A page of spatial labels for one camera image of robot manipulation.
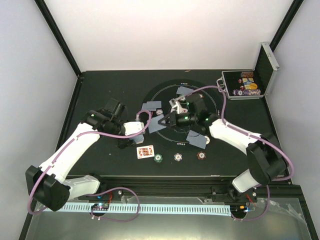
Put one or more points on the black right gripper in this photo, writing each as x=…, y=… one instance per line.
x=173, y=119

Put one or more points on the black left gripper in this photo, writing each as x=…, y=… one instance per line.
x=124, y=143

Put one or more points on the blue card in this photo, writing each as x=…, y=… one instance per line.
x=158, y=103
x=193, y=135
x=149, y=106
x=183, y=91
x=199, y=143

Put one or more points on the king of hearts card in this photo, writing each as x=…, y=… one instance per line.
x=145, y=152

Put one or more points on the green poker chip stack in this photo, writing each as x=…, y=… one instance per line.
x=158, y=158

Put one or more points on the blue poker chip stack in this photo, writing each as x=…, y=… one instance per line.
x=178, y=157

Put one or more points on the red poker chip stack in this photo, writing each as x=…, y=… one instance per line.
x=201, y=155

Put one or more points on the ace of spades card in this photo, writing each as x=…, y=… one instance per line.
x=154, y=126

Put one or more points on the white dealer button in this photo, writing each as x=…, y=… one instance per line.
x=207, y=139

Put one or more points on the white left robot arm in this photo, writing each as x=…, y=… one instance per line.
x=48, y=183

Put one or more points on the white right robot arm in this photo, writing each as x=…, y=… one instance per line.
x=264, y=157

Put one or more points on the round black poker mat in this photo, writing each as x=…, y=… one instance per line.
x=174, y=139

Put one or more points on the black left motor block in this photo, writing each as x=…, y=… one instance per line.
x=114, y=108

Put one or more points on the purple chips row in case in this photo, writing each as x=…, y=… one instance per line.
x=246, y=92

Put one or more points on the brown chips row in case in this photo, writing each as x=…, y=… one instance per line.
x=247, y=74

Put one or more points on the aluminium poker case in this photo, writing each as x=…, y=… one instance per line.
x=265, y=72

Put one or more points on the card boxes in case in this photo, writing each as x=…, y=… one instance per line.
x=249, y=84

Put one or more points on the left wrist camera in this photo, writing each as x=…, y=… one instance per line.
x=133, y=127

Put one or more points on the white slotted cable duct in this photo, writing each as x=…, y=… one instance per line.
x=132, y=208

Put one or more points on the black aluminium rail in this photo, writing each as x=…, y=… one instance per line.
x=215, y=188

